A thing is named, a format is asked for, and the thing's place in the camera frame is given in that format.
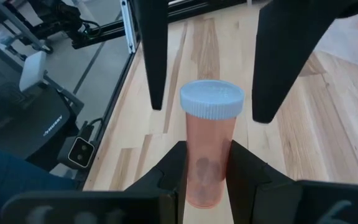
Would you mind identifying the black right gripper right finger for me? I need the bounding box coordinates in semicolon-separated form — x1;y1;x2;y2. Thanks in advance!
224;139;358;224

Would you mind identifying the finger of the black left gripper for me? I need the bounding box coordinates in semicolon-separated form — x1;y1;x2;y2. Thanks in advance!
132;0;169;111
252;0;358;124

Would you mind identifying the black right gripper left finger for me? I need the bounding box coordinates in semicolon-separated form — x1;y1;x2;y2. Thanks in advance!
1;140;188;224

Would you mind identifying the pink medicine bottle white cap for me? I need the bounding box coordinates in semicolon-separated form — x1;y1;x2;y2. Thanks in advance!
179;79;246;210

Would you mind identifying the clear plastic bin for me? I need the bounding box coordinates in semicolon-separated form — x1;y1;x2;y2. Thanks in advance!
314;8;358;74

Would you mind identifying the white box device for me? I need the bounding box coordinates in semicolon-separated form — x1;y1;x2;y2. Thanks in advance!
18;50;48;93

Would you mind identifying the person's leg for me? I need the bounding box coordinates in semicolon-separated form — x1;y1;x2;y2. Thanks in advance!
0;142;78;224

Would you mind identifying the black Husky case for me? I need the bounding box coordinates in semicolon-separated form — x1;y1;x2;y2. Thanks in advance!
0;81;85;163

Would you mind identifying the white strip on frame post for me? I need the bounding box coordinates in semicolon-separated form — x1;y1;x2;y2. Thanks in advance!
119;0;137;54

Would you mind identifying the black table frame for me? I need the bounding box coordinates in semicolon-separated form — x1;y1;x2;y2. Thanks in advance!
71;0;251;191

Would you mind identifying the table-level camera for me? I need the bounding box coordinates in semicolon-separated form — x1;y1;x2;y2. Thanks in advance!
57;136;96;170

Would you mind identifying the black camera cable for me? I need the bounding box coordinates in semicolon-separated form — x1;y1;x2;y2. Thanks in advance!
81;116;106;142

